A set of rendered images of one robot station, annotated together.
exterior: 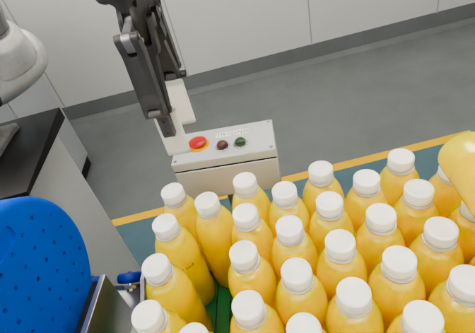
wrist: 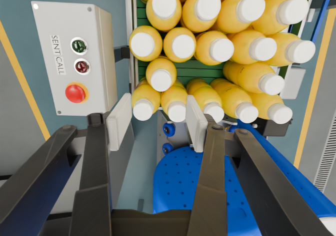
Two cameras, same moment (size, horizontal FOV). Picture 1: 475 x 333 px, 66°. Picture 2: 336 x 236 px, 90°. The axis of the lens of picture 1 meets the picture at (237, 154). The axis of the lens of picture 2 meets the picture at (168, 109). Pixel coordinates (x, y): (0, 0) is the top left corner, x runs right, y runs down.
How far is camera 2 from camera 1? 0.43 m
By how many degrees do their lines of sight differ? 55
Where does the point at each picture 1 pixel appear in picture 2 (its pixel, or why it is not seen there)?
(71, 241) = (168, 171)
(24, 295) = not seen: hidden behind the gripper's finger
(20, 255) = not seen: hidden behind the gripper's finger
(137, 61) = (305, 229)
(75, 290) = (187, 157)
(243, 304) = (265, 51)
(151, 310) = (248, 111)
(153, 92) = (267, 161)
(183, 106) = (126, 110)
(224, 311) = (186, 71)
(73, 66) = not seen: outside the picture
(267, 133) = (62, 10)
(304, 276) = (260, 1)
